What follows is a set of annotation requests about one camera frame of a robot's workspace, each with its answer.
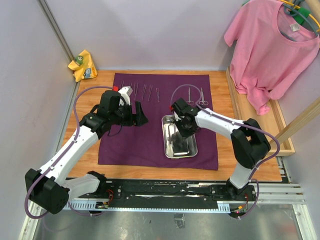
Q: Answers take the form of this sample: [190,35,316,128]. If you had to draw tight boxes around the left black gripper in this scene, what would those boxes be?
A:
[110,101,149,127]

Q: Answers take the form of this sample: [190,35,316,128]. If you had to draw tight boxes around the steel scissors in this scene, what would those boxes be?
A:
[199,87,209,106]
[186,87,194,106]

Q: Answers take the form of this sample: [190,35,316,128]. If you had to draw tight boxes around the steel instrument tray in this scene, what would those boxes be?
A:
[161,115,198,160]

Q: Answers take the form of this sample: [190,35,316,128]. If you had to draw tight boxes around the purple surgical wrap cloth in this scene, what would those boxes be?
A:
[98,73,219,170]

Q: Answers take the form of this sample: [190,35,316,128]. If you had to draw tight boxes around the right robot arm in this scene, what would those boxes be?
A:
[170,98,271,200]

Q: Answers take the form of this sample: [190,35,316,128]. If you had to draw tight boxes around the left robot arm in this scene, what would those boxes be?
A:
[24,86,148,219]

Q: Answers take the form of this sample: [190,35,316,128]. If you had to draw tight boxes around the yellow paper bag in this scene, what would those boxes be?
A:
[68,49,98,83]

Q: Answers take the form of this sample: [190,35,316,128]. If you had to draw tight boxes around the wooden tray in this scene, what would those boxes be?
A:
[225,66,296,157]

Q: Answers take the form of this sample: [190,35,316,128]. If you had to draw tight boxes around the pink t-shirt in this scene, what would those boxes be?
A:
[224,0,320,115]

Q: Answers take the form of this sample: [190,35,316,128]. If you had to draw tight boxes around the wooden beam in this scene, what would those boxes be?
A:
[275,97,320,144]

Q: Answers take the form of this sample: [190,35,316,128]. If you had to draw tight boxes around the grey clothes hanger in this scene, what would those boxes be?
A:
[283,1,320,42]

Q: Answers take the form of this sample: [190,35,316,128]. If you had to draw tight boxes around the green hanger clip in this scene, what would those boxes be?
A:
[294,7,311,25]

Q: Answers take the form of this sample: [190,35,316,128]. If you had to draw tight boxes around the yellow hoop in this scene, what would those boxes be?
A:
[279,0,320,32]

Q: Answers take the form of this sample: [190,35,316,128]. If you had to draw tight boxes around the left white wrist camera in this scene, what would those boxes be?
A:
[118,86,133,106]

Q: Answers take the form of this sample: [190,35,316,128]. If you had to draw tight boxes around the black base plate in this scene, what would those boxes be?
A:
[77,178,258,210]

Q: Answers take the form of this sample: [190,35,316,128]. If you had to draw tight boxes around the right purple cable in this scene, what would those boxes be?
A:
[168,84,280,221]

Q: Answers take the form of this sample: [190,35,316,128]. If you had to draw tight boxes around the aluminium rail frame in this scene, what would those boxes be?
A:
[19,172,317,240]

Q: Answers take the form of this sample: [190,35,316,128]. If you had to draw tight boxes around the aluminium corner post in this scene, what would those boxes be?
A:
[37,0,74,62]

